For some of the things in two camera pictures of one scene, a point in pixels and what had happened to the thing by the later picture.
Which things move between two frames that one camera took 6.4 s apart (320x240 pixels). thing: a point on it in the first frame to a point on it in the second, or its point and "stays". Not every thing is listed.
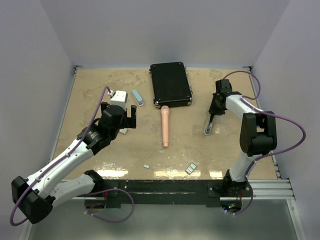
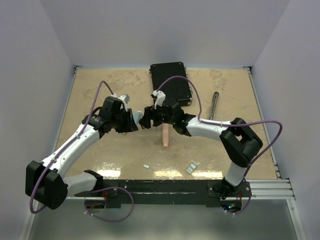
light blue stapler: (137, 97) to (137, 116)
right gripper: (212, 109) to (146, 121)
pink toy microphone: (165, 111) stays
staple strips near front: (190, 168) stays
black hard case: (170, 85) stays
